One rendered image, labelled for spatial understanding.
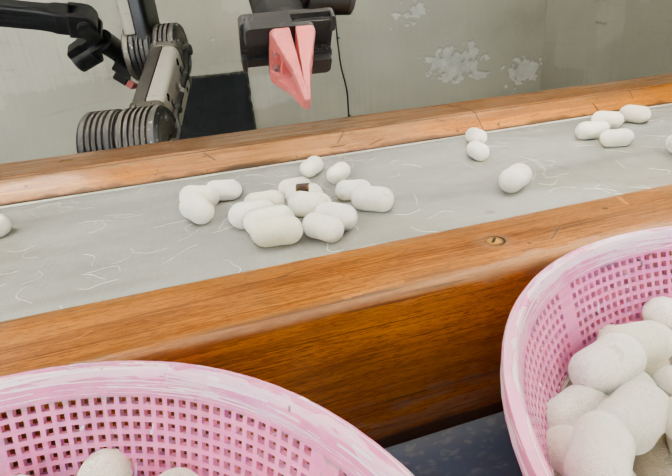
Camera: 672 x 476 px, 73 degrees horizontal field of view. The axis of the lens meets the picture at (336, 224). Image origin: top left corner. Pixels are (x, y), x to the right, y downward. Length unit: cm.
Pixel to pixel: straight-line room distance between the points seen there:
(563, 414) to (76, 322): 21
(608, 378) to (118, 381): 19
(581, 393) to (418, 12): 247
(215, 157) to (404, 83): 211
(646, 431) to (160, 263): 28
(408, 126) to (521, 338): 45
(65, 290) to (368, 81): 230
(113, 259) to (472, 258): 25
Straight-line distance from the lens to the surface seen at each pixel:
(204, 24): 243
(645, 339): 24
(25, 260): 41
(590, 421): 19
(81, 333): 23
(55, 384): 20
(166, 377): 18
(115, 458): 20
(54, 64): 255
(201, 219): 38
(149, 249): 36
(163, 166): 55
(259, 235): 31
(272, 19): 51
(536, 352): 20
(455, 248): 25
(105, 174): 56
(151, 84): 88
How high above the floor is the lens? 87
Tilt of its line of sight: 22 degrees down
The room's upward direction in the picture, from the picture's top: 5 degrees counter-clockwise
